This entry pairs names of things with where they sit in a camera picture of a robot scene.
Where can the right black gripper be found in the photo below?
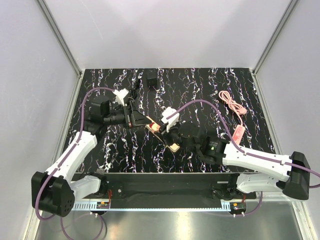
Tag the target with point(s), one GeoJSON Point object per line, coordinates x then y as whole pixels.
{"type": "Point", "coordinates": [166, 136]}

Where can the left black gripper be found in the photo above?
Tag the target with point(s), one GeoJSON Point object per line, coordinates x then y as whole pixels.
{"type": "Point", "coordinates": [136, 118]}

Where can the beige red power strip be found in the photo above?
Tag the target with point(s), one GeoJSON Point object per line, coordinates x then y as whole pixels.
{"type": "Point", "coordinates": [174, 148]}

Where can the pink square plug adapter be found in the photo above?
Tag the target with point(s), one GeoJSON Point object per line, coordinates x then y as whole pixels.
{"type": "Point", "coordinates": [154, 127]}

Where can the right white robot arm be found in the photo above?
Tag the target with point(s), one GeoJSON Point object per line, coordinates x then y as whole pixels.
{"type": "Point", "coordinates": [289, 174]}

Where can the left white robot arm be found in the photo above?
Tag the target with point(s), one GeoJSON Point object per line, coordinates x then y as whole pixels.
{"type": "Point", "coordinates": [53, 190]}

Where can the black cube adapter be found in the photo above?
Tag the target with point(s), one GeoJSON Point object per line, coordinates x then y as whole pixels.
{"type": "Point", "coordinates": [151, 79]}

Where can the pink power strip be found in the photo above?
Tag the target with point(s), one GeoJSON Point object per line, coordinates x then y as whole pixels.
{"type": "Point", "coordinates": [238, 134]}

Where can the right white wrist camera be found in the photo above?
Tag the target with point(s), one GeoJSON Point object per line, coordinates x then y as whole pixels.
{"type": "Point", "coordinates": [170, 117]}

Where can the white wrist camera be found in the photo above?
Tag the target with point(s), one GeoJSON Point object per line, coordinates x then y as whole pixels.
{"type": "Point", "coordinates": [120, 96]}
{"type": "Point", "coordinates": [170, 117]}

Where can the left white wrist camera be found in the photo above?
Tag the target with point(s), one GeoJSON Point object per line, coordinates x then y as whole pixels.
{"type": "Point", "coordinates": [120, 96]}

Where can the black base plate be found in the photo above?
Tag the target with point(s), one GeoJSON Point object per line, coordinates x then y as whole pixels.
{"type": "Point", "coordinates": [167, 191]}

